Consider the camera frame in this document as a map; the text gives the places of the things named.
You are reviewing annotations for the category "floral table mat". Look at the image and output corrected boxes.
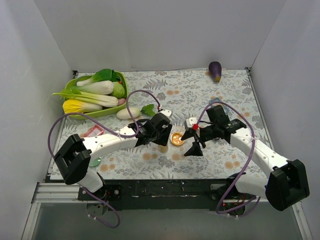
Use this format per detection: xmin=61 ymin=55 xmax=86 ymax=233
xmin=49 ymin=69 xmax=273 ymax=180

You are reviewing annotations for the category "green vegetable basket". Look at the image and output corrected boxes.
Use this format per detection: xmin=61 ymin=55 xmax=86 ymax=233
xmin=62 ymin=68 xmax=129 ymax=118

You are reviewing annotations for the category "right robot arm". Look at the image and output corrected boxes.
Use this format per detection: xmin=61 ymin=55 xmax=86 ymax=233
xmin=182 ymin=105 xmax=310 ymax=211

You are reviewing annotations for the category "white radish with leaf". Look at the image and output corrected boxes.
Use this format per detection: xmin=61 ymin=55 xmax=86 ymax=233
xmin=116 ymin=104 xmax=156 ymax=120

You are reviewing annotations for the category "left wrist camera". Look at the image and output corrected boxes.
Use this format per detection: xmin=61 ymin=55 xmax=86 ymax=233
xmin=159 ymin=109 xmax=172 ymax=119

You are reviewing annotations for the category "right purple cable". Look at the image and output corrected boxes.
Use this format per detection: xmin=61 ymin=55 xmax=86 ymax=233
xmin=197 ymin=101 xmax=261 ymax=221

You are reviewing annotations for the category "green round pill case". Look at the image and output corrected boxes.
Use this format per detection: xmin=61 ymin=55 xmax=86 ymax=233
xmin=89 ymin=157 xmax=102 ymax=168

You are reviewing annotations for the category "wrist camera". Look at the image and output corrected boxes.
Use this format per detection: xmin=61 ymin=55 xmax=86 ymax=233
xmin=184 ymin=117 xmax=198 ymax=131
xmin=159 ymin=109 xmax=172 ymax=119

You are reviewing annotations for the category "blue rectangular pill box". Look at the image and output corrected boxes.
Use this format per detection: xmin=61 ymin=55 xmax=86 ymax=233
xmin=209 ymin=97 xmax=230 ymax=115

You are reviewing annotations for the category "yellow napa cabbage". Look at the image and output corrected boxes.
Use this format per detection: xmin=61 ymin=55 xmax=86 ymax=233
xmin=62 ymin=99 xmax=103 ymax=114

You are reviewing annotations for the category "purple eggplant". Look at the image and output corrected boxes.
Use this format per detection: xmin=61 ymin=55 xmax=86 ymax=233
xmin=208 ymin=61 xmax=222 ymax=83

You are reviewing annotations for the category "long white celery cabbage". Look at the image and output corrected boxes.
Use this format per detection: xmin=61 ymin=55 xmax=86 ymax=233
xmin=52 ymin=91 xmax=118 ymax=108

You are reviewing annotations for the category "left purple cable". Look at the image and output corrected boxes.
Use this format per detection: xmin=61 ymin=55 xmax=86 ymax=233
xmin=47 ymin=89 xmax=162 ymax=229

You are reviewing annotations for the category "pink rectangular pill box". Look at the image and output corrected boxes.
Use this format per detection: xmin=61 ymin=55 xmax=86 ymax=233
xmin=80 ymin=125 xmax=104 ymax=138

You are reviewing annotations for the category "orange round pill case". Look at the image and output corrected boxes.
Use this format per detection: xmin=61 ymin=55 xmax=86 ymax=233
xmin=170 ymin=132 xmax=185 ymax=146

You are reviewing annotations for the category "green round cabbage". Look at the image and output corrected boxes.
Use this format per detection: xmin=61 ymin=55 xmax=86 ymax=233
xmin=110 ymin=82 xmax=125 ymax=99

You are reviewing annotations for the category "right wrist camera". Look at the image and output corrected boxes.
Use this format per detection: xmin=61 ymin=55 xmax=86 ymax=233
xmin=184 ymin=117 xmax=198 ymax=131

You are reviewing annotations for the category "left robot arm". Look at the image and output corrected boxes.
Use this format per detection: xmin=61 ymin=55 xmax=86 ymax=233
xmin=54 ymin=109 xmax=173 ymax=200

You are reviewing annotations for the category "white bok choy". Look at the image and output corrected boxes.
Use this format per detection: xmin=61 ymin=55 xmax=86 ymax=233
xmin=69 ymin=68 xmax=117 ymax=95

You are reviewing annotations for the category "pink sweet potato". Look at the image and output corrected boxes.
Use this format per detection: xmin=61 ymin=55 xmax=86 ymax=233
xmin=117 ymin=98 xmax=126 ymax=106

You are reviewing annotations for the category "purple cable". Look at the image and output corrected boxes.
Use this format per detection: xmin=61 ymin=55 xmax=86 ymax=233
xmin=197 ymin=101 xmax=261 ymax=221
xmin=47 ymin=89 xmax=162 ymax=229

